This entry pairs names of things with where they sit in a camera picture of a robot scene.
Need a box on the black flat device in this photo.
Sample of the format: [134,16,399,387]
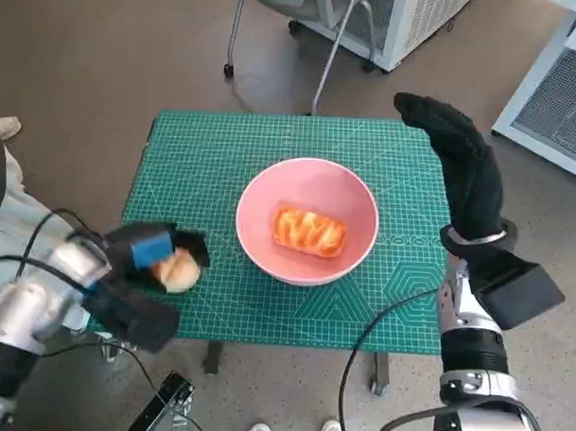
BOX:
[118,368,199,431]

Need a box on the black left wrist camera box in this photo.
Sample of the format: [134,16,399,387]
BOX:
[79,278,182,355]

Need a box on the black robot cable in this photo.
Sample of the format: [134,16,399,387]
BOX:
[337,285,441,431]
[0,206,111,295]
[377,397,550,431]

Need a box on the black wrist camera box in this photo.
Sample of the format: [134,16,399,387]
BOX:
[79,278,182,355]
[470,250,567,334]

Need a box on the black table leg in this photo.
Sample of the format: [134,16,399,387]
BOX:
[369,353,392,396]
[202,342,226,375]
[97,332,138,362]

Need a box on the pink bowl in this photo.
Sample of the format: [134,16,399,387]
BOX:
[233,154,383,289]

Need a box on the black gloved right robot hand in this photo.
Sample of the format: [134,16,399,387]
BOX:
[389,91,509,246]

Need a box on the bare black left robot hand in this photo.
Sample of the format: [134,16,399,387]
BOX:
[103,220,212,297]

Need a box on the green cutting mat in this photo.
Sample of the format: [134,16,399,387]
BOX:
[85,107,452,357]

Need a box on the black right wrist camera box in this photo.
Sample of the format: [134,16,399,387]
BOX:
[470,250,567,334]

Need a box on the round toy bread bun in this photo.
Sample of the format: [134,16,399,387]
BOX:
[150,247,202,297]

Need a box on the person's beige shoe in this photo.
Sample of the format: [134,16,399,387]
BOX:
[0,114,23,144]

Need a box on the long braided toy bread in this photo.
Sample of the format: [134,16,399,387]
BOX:
[271,204,349,260]

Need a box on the white air unit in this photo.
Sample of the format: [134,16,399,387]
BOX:
[287,0,477,76]

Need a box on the black floor cable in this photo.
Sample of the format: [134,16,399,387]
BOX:
[38,339,214,431]

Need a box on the person's leg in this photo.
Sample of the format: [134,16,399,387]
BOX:
[0,143,100,336]

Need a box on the white cabinet with vent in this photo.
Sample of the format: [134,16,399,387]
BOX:
[489,9,576,184]

